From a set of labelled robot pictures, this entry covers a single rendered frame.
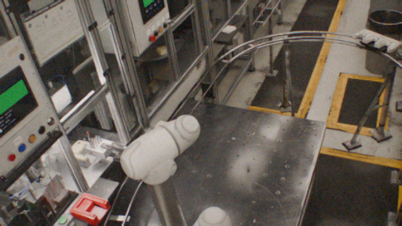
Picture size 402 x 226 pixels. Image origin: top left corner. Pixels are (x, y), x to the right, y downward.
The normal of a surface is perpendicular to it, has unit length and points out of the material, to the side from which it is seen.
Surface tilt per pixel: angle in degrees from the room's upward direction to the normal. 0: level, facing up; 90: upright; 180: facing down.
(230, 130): 0
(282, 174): 0
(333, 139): 0
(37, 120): 90
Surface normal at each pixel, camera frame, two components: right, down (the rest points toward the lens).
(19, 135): 0.90, 0.16
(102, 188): -0.12, -0.79
